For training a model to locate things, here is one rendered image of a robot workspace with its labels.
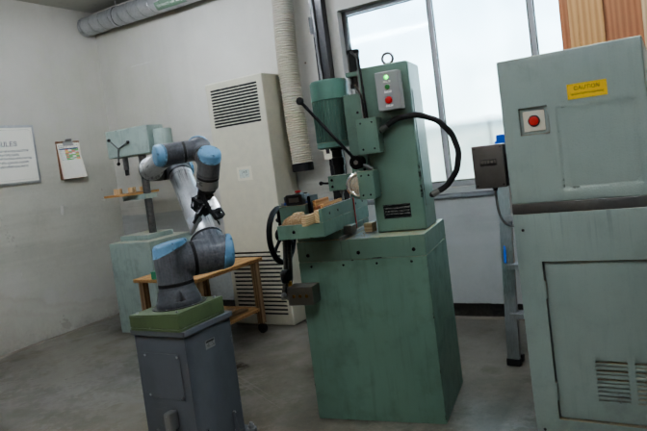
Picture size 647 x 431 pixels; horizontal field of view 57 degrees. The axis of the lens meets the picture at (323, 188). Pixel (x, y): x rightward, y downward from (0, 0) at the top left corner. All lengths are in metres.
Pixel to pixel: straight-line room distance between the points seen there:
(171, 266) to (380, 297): 0.88
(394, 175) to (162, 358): 1.22
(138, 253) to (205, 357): 2.25
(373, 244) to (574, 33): 1.77
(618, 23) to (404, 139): 1.55
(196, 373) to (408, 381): 0.88
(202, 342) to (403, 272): 0.87
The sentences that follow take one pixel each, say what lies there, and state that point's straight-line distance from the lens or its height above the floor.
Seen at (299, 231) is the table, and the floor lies 0.87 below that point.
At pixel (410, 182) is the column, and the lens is 2.56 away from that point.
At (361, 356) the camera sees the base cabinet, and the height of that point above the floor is 0.29.
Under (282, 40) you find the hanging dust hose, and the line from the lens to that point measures 4.29.
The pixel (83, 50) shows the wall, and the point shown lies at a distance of 5.75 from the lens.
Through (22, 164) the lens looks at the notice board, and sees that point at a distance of 5.18.
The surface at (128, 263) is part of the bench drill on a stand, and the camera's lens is 4.82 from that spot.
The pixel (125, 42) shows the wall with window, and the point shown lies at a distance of 5.58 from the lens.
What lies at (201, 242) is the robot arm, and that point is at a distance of 2.60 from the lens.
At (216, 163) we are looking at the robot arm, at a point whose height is 1.19.
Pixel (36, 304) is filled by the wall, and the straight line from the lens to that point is 5.23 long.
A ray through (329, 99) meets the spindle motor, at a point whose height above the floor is 1.41.
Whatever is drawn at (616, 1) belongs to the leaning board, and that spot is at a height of 1.78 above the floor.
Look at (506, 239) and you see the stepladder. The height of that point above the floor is 0.63.
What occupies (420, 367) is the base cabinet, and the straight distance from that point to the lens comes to 2.62.
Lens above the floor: 1.16
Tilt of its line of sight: 3 degrees down
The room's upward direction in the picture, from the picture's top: 7 degrees counter-clockwise
